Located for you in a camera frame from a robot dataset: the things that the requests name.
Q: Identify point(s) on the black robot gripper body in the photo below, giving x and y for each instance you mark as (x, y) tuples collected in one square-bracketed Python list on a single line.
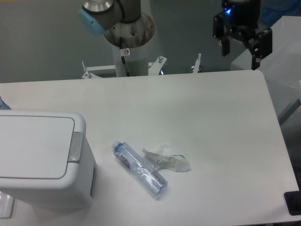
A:
[(240, 18)]

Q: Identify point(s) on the grey robot arm with blue cap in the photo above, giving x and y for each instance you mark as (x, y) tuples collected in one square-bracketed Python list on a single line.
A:
[(98, 16)]

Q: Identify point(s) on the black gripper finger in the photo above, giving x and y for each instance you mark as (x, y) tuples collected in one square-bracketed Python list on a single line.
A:
[(220, 34), (260, 47)]

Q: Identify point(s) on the blue patterned packet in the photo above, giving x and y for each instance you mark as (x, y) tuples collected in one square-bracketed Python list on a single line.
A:
[(3, 105)]

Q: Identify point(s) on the crumpled clear plastic wrapper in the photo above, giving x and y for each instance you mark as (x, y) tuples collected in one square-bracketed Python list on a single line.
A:
[(163, 157)]

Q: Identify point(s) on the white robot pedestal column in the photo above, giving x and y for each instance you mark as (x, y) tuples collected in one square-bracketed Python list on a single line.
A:
[(131, 39)]

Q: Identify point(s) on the white trash can body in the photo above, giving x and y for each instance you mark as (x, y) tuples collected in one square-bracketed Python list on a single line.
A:
[(75, 189)]

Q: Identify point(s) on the black clamp at table edge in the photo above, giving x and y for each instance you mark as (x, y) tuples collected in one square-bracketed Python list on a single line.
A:
[(293, 202)]

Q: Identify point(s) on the clear plastic water bottle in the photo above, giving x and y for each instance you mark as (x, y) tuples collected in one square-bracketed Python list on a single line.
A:
[(140, 168)]

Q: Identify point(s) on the blue plastic bag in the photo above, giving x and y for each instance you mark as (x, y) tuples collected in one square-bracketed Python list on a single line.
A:
[(273, 10)]

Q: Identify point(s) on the white pedestal base bracket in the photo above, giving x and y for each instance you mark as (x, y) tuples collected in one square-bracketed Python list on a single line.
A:
[(124, 66)]

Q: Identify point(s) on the clear packet under trash can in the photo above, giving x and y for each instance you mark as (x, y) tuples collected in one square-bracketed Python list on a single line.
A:
[(6, 205)]

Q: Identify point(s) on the white trash can lid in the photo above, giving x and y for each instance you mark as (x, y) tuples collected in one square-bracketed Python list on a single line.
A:
[(34, 147)]

